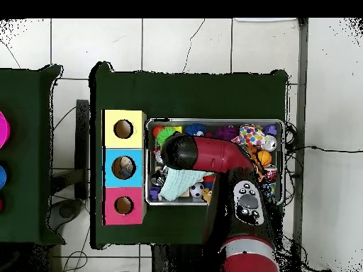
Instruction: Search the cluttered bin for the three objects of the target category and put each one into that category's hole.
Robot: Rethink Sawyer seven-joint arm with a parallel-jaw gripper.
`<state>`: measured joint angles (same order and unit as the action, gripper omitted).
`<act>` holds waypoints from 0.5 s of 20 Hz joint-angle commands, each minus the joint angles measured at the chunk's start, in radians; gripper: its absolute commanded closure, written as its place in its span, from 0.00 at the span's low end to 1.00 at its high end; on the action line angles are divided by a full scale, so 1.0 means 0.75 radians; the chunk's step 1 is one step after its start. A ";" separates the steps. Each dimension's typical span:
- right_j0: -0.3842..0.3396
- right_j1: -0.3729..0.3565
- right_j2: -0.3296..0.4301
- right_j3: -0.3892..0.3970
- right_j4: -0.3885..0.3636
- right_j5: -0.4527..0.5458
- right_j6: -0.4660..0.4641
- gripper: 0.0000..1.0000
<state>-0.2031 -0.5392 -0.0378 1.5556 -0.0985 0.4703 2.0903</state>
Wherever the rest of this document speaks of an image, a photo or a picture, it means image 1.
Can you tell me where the blue spiky ball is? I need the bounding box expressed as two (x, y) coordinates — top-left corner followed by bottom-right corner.
(184, 123), (208, 137)

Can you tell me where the small soccer ball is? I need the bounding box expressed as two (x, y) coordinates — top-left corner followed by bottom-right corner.
(189, 182), (205, 199)

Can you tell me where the polka dot cloth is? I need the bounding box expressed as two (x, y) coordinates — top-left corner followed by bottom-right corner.
(232, 124), (269, 147)

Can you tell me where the mint green cloth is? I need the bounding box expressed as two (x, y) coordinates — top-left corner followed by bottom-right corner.
(158, 166), (214, 202)

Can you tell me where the small orange basketball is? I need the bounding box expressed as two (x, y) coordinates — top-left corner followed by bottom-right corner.
(256, 149), (273, 167)

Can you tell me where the green spiky ball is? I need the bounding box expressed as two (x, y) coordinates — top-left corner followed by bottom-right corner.
(157, 127), (178, 146)

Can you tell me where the side table with green cloth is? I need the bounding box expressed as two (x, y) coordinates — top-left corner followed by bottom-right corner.
(0, 63), (65, 246)

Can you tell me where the purple spiky ball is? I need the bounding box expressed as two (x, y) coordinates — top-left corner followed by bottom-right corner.
(215, 125), (239, 142)

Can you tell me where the dark green tablecloth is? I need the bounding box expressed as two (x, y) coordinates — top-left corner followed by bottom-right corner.
(89, 61), (290, 250)

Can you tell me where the wooden box with three holes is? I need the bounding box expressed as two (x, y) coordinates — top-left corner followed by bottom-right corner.
(101, 108), (147, 226)

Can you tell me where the black upright panel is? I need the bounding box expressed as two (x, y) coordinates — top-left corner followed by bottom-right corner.
(75, 100), (91, 200)

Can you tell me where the blue round object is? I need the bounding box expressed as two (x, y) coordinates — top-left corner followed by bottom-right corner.
(0, 164), (8, 191)

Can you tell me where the pink round object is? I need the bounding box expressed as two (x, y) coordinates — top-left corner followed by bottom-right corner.
(0, 110), (11, 150)

